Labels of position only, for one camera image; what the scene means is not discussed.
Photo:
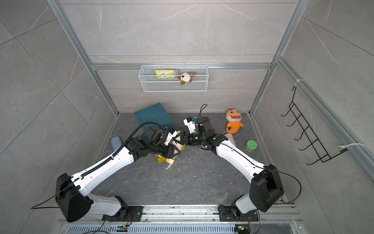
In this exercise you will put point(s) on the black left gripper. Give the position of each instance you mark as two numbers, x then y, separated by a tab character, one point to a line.
169	153

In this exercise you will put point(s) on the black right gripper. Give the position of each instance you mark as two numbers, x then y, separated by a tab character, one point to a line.
183	138

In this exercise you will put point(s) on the beige umbrella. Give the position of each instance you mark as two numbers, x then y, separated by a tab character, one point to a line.
179	149

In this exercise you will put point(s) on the teal drawer cabinet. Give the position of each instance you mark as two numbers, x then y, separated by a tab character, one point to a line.
154	113

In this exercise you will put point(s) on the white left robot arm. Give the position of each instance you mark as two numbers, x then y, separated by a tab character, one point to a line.
73	192

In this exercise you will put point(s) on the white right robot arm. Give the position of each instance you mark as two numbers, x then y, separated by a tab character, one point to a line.
265	183

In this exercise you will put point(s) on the pink folded umbrella right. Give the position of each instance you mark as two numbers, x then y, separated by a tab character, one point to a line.
230	138

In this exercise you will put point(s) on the orange shark plush toy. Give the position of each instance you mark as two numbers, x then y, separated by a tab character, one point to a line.
234	124

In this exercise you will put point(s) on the blue grey cylinder case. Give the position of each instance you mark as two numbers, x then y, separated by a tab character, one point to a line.
116	142

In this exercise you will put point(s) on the brown white plush dog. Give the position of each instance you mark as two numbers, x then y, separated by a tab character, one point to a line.
186	77

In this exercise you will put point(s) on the green lidded round tin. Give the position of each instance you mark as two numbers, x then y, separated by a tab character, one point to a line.
251	145

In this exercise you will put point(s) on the yellow item in basket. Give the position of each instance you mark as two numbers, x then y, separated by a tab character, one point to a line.
166	73

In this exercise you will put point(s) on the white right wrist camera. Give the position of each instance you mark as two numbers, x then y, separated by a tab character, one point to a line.
190	124

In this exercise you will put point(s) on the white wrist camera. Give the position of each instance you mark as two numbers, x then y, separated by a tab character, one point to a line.
169	137
190	124

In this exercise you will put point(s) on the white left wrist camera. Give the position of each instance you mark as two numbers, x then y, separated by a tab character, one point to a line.
169	137

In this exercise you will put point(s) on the white wire wall basket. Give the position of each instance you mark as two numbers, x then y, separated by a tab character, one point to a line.
151	83

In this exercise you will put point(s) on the black wire wall hook rack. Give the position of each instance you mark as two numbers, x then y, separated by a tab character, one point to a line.
309	133

